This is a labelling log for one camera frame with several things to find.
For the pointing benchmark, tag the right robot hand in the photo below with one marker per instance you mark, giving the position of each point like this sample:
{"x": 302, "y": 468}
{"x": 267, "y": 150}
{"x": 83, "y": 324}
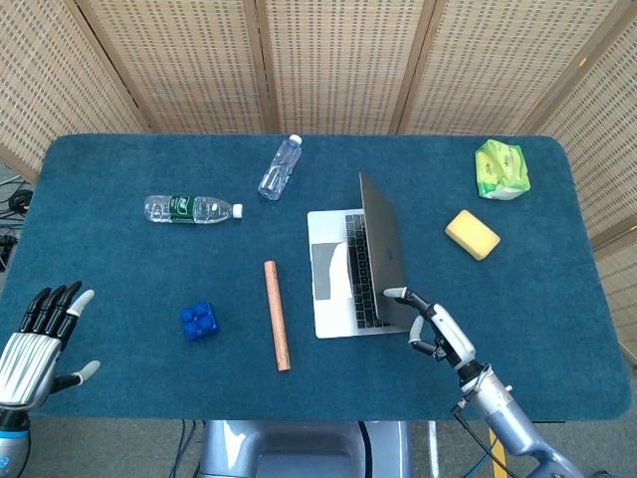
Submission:
{"x": 448, "y": 333}

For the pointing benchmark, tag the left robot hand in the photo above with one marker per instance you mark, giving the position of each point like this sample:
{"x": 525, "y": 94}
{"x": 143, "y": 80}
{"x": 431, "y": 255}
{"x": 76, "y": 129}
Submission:
{"x": 35, "y": 343}

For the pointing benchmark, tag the silver laptop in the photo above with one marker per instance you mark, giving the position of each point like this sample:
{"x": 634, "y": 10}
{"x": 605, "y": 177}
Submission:
{"x": 378, "y": 259}

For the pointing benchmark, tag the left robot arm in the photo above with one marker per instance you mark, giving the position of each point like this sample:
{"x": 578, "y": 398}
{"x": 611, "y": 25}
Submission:
{"x": 12, "y": 440}

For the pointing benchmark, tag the yellow sponge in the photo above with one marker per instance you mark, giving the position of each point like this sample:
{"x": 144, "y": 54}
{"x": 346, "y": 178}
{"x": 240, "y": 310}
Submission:
{"x": 473, "y": 234}

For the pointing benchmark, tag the teal table cloth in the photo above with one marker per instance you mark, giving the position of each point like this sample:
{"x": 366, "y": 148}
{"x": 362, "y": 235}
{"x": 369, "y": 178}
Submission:
{"x": 149, "y": 279}

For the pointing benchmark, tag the blue toy building block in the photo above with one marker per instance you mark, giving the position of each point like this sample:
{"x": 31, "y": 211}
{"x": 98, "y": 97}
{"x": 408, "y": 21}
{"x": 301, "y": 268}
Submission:
{"x": 200, "y": 321}

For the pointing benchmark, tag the green tissue pack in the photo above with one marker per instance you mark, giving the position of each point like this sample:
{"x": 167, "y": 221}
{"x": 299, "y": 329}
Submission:
{"x": 500, "y": 169}

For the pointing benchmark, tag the wooden rolling pin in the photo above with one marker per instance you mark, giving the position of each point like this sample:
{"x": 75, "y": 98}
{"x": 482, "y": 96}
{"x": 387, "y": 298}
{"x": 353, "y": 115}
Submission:
{"x": 276, "y": 313}

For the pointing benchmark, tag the robot torso base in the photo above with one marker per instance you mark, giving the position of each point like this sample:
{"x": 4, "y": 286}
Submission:
{"x": 303, "y": 448}

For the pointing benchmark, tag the clear bottle with green label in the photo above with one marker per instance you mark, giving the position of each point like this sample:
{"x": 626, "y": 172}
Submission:
{"x": 191, "y": 209}

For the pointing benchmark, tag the clear bottle with blue label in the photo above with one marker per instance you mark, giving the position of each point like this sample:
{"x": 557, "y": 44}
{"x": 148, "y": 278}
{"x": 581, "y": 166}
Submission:
{"x": 281, "y": 169}

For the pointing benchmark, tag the woven folding screen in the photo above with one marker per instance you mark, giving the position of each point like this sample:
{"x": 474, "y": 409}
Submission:
{"x": 318, "y": 65}

